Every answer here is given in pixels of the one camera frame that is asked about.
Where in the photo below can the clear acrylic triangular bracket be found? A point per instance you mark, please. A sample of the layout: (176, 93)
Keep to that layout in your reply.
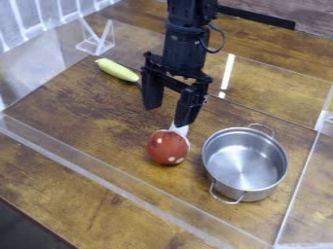
(94, 44)

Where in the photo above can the silver metal pot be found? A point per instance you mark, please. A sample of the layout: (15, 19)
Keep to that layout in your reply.
(247, 163)

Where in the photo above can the black strip on table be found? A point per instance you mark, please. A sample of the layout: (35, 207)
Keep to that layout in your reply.
(269, 20)

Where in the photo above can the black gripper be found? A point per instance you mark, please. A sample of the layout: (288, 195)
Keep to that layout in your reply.
(182, 60)

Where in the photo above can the clear acrylic enclosure wall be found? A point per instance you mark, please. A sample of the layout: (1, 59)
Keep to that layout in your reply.
(75, 170)

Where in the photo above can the red white plush mushroom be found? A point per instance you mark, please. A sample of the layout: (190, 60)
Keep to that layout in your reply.
(169, 145)

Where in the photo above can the yellow handled spoon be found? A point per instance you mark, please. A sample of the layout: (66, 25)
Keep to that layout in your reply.
(117, 70)

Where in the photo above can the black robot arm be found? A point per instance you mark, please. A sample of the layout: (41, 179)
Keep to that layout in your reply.
(189, 13)

